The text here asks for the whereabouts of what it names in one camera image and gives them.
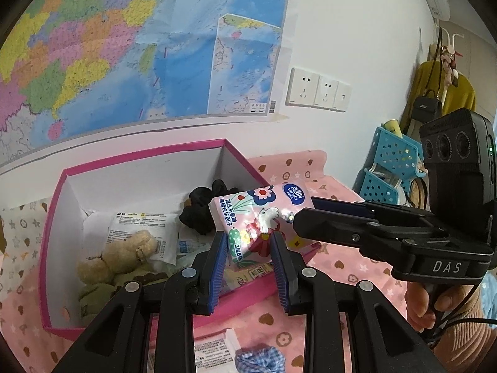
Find black scrunchie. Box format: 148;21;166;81
179;179;240;236

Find person's right forearm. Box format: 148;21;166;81
425;285;497;373

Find white wall switch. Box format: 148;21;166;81
332;81;352;113

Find person's right hand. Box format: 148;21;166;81
404;282;482;333

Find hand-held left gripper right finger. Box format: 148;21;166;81
269;232;446;373

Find black cable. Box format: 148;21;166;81
426;311;497;349

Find pink cardboard box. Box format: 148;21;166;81
39;138;323;343

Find white wall socket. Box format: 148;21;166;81
314;74;340;110
285;67;321;108

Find white printed packet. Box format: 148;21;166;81
192;328;244;373

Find white printed pillow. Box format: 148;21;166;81
0;198;54;304

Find beige teddy bear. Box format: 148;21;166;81
76;230;158;285

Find pink hanging plush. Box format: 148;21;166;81
440;46;465;87

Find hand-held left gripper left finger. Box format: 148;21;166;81
50;231;228;373

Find black handbag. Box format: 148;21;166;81
412;89;444;126

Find white plastic packet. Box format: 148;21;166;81
108;212;180;264

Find blue plastic basket rack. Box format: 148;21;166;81
358;123;428;207

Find blue gingham scrunchie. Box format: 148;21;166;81
234;348;289;373

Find green plush toy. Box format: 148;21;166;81
78;271;170;316

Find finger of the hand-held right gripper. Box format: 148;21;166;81
311;196;374;219
292;207;405;248

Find colourful wall map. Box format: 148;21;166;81
0;0;294;166

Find white coat rack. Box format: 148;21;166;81
437;27;465;102

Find floral tissue pack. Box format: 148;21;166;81
209;184;312;269

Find yellow hanging garment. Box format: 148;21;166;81
400;60;477;133

